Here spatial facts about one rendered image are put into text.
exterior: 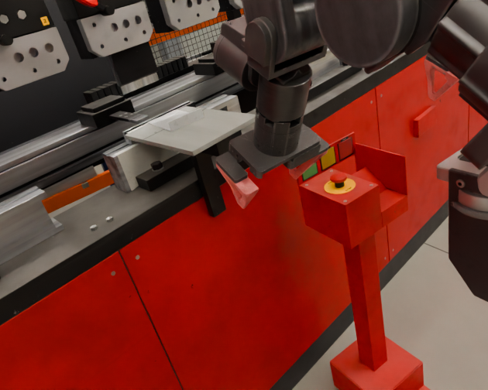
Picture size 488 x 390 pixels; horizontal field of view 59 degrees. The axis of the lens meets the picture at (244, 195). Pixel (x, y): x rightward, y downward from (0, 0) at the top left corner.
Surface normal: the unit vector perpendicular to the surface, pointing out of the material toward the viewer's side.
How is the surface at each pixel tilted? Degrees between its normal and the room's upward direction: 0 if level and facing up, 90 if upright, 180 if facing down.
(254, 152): 27
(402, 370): 0
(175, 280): 90
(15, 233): 90
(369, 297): 90
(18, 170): 90
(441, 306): 0
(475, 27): 75
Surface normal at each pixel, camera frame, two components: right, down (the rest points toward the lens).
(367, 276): 0.54, 0.29
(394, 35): -0.80, 0.44
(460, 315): -0.22, -0.85
